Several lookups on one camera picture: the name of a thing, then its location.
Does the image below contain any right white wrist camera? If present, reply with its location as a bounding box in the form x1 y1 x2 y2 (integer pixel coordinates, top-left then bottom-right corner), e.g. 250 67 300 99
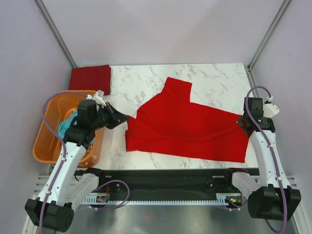
263 96 280 118

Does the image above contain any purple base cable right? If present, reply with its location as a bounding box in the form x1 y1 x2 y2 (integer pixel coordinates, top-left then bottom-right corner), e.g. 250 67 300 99
225 192 249 212

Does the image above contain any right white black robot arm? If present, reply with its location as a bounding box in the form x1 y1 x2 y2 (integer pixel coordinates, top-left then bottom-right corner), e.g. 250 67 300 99
223 97 301 221

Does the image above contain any orange plastic basket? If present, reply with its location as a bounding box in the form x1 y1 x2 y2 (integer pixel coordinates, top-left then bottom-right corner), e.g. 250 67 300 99
33 90 104 168

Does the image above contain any aluminium frame post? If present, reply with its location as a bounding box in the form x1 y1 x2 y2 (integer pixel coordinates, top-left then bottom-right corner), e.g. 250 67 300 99
34 0 77 68
246 0 292 71

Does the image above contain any left aluminium frame post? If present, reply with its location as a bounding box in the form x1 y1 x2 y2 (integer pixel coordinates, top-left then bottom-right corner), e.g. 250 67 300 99
34 0 77 68

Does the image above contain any bright red t shirt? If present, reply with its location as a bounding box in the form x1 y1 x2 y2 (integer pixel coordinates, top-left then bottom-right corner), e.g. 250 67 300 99
125 78 249 163

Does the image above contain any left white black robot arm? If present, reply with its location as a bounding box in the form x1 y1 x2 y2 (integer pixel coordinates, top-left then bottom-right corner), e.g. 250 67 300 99
24 99 129 233

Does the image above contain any folded dark red t shirt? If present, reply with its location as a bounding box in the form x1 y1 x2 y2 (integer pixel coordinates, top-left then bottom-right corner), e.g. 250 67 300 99
68 65 112 96

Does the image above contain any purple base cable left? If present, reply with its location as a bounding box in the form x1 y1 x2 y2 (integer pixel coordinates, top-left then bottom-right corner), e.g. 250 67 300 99
75 180 129 212

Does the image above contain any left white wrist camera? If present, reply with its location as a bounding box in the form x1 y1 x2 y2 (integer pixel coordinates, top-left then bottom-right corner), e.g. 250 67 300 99
86 90 106 106

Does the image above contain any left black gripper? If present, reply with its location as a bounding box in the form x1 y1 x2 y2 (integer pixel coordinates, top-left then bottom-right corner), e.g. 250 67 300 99
91 102 129 131

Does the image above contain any teal t shirt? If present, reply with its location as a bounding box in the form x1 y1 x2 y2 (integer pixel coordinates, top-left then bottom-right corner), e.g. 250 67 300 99
57 111 96 144

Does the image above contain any white slotted cable duct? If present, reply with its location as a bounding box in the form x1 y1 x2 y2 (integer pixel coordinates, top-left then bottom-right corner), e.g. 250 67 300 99
81 194 229 206

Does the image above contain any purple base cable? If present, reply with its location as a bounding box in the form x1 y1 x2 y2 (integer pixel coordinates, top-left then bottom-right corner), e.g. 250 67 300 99
75 180 129 212
225 192 249 212

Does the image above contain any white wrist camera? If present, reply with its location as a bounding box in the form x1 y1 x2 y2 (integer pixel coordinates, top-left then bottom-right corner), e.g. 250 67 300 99
86 90 106 106
263 96 280 118

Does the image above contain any right aluminium frame post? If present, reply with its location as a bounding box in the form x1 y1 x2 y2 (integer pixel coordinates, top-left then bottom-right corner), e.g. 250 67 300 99
246 0 292 71

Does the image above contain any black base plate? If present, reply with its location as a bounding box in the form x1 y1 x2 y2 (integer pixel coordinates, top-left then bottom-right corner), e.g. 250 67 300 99
73 168 259 202

